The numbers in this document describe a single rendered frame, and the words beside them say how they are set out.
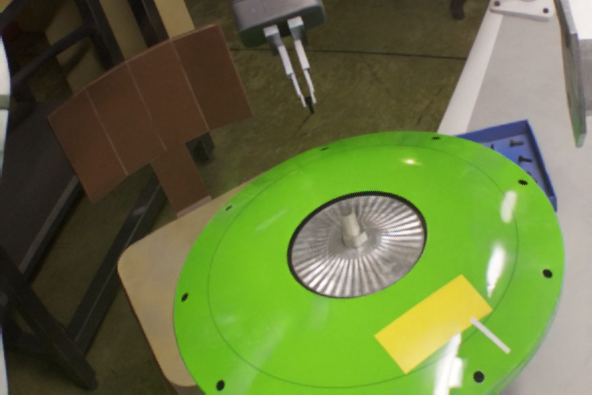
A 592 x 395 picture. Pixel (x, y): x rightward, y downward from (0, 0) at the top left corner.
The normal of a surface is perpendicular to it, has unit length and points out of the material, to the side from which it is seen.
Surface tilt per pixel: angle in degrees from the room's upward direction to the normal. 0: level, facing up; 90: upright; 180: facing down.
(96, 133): 90
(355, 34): 0
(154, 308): 0
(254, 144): 0
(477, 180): 17
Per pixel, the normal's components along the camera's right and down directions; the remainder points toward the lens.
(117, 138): 0.51, 0.47
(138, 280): -0.26, -0.71
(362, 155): -0.22, -0.88
